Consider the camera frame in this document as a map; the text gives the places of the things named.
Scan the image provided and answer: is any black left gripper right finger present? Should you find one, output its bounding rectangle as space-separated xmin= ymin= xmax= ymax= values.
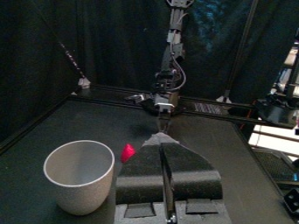
xmin=160 ymin=136 xmax=234 ymax=224

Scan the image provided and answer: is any slanted black frame strut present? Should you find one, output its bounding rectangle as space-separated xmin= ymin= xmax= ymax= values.
xmin=58 ymin=40 xmax=88 ymax=81

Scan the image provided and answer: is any black mesh panel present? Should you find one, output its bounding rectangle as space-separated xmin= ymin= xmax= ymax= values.
xmin=251 ymin=147 xmax=299 ymax=183

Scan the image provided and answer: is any upright black frame strut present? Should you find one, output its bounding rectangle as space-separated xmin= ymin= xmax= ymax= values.
xmin=225 ymin=0 xmax=261 ymax=99

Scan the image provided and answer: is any black table frame rail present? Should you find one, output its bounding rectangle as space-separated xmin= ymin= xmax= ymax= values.
xmin=68 ymin=84 xmax=299 ymax=130

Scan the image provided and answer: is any white paper cup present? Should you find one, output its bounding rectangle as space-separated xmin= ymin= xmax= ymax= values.
xmin=42 ymin=139 xmax=118 ymax=217

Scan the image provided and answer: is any white corner bracket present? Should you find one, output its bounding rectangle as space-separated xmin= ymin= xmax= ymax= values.
xmin=78 ymin=77 xmax=92 ymax=89
xmin=215 ymin=89 xmax=234 ymax=104

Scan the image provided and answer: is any black cloth curtain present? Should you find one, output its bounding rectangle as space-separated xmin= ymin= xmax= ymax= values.
xmin=0 ymin=0 xmax=299 ymax=141

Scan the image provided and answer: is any red chip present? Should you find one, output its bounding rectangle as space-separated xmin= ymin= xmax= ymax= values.
xmin=119 ymin=143 xmax=138 ymax=164

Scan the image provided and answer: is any black bracket with holes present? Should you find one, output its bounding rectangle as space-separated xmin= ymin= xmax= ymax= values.
xmin=283 ymin=187 xmax=299 ymax=217

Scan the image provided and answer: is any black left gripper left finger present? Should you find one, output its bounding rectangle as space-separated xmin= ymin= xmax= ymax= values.
xmin=115 ymin=131 xmax=170 ymax=224

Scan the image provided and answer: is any striped label plate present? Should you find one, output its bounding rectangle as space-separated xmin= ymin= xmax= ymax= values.
xmin=193 ymin=101 xmax=225 ymax=116

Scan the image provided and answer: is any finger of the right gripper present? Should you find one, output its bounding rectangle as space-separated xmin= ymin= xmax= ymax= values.
xmin=165 ymin=111 xmax=174 ymax=135
xmin=156 ymin=111 xmax=166 ymax=134

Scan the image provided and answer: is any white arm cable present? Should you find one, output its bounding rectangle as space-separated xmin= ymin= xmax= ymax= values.
xmin=171 ymin=54 xmax=189 ymax=92

